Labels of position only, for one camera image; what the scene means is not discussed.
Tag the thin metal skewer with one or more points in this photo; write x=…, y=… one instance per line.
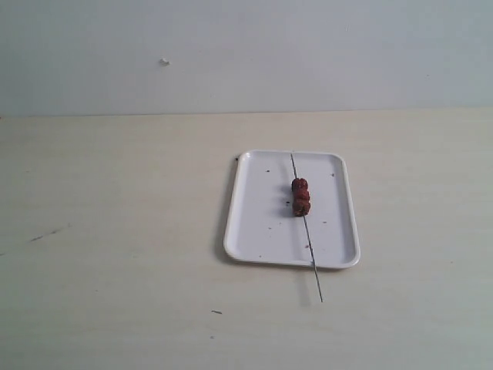
x=313, y=259

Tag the white rectangular plastic tray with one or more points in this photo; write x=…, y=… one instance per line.
x=261, y=227

